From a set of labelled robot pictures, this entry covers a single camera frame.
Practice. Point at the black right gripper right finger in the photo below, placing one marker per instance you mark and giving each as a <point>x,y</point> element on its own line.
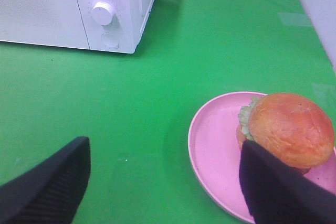
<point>274,193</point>

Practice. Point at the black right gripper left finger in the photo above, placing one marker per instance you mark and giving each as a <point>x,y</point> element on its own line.
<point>52,191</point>

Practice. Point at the burger with lettuce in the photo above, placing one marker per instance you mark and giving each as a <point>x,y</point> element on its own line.
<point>291,127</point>

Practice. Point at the pink round plate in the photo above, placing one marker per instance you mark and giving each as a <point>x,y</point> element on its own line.
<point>215,154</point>

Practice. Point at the round white door button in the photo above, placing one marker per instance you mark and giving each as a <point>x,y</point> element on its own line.
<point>110,40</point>

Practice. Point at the white microwave door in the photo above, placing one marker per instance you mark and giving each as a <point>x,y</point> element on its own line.
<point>43,22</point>

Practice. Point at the clear tape patch right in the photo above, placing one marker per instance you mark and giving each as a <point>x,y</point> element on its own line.
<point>295,19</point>

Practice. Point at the lower white microwave knob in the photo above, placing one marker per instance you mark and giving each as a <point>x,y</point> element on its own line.
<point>103,13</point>

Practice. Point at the white microwave oven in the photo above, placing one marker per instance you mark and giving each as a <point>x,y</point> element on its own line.
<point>128,24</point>

